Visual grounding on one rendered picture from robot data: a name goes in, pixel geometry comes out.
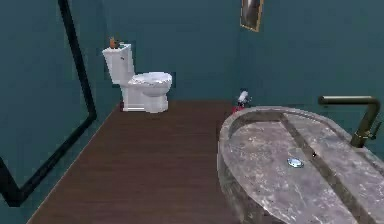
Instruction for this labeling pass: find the white toilet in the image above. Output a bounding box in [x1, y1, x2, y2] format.
[101, 43, 174, 114]

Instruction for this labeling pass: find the black framed glass panel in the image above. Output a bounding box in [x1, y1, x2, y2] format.
[0, 0, 98, 208]

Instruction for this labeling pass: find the grey stone sink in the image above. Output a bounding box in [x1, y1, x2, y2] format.
[217, 105, 384, 224]

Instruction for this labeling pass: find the brass faucet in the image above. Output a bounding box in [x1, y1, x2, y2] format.
[317, 95, 383, 149]

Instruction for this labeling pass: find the red white toilet brush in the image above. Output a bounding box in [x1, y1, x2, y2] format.
[231, 89, 252, 114]

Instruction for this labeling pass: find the small orange object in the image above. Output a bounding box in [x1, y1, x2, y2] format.
[109, 36, 122, 50]

